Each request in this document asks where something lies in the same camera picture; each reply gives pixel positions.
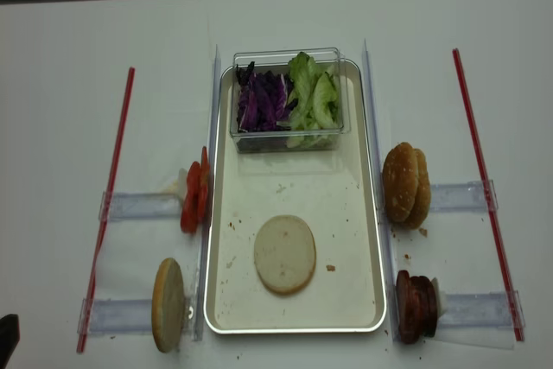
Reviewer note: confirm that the bun slice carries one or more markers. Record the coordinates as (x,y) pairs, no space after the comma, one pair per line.
(168,306)
(285,254)

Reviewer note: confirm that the green lettuce leaves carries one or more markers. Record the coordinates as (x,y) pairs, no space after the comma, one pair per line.
(317,89)

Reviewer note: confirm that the tomato slices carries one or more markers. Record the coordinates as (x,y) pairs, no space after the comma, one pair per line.
(194,207)

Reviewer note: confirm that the meat patty rear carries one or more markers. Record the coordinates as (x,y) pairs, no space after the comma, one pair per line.
(428,304)

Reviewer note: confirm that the clear plastic salad box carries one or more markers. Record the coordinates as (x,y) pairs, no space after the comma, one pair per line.
(278,62)

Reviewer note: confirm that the purple cabbage shreds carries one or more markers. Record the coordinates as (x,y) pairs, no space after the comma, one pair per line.
(265,100)

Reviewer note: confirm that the cream metal tray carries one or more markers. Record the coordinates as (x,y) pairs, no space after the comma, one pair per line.
(281,202)

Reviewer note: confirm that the white pusher block upper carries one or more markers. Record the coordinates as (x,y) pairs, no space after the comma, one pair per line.
(180,185)

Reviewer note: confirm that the white pusher block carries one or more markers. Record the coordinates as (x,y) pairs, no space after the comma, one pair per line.
(180,185)
(437,297)

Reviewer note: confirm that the bun top rear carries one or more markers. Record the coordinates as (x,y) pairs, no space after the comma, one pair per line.
(420,209)

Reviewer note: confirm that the left red straw rod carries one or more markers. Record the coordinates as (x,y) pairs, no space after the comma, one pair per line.
(81,345)

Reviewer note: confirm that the red straw rod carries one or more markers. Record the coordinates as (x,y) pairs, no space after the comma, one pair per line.
(516,315)
(81,345)

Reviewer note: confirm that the bun bottom slice standing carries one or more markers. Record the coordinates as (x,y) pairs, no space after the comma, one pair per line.
(168,306)

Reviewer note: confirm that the white pusher block right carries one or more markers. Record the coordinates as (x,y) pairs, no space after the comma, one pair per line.
(437,297)

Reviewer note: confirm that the right red straw rod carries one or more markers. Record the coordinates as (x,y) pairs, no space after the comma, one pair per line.
(516,315)

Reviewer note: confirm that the clear rail upper left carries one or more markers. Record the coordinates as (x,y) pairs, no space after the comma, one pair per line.
(122,206)

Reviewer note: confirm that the clear rail upper right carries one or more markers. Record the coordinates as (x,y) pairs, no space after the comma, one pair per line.
(474,196)

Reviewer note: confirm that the clear rail lower left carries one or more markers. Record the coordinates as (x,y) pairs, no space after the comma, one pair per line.
(115,317)

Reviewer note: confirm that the clear rail lower right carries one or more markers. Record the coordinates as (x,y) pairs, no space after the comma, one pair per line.
(499,310)

